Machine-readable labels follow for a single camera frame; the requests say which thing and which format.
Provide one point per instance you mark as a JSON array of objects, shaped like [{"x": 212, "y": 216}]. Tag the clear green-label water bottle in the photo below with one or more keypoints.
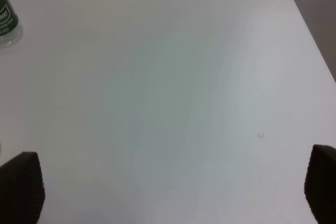
[{"x": 11, "y": 30}]

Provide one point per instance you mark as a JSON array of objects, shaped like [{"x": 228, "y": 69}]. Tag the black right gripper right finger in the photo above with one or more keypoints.
[{"x": 319, "y": 188}]

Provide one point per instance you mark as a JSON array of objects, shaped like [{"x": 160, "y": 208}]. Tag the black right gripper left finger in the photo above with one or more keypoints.
[{"x": 22, "y": 189}]

